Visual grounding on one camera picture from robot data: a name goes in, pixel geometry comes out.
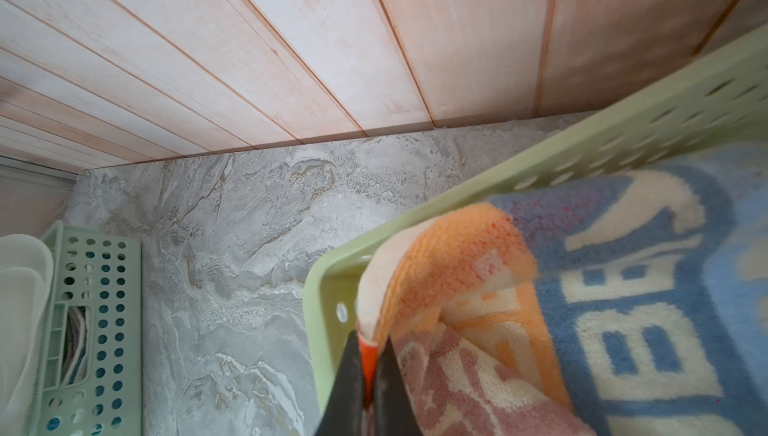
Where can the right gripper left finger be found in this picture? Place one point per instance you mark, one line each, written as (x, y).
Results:
(344, 412)

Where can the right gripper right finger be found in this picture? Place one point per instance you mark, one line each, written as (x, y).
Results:
(392, 413)

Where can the red white blue towel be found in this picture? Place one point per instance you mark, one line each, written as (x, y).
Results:
(632, 303)

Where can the blue Doraemon towel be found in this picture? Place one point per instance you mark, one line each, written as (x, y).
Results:
(76, 346)

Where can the plain white towel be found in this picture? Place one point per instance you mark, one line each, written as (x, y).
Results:
(27, 267)

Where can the light green plastic basket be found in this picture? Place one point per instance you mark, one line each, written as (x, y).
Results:
(718, 99)

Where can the mint green plastic basket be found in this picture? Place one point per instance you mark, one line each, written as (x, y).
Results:
(104, 273)

